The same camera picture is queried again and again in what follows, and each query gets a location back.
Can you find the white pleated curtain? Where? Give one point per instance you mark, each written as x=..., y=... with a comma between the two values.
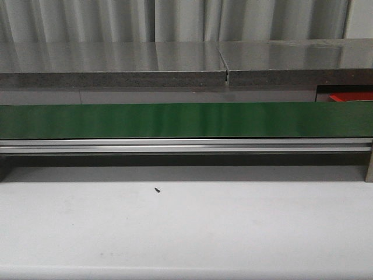
x=163, y=21

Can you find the red plastic tray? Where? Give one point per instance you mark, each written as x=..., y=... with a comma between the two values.
x=352, y=97

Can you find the grey stone countertop slab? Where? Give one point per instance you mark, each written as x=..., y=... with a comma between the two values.
x=110, y=65
x=326, y=62

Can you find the aluminium conveyor frame rail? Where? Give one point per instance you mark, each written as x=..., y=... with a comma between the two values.
x=198, y=145

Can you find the left grey stone countertop slab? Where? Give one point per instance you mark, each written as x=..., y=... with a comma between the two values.
x=110, y=65

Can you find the steel conveyor support bracket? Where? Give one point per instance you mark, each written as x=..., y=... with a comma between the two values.
x=366, y=171

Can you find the green conveyor belt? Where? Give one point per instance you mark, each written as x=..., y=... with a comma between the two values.
x=188, y=120

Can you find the right grey stone countertop slab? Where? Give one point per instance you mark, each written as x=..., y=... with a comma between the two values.
x=326, y=62

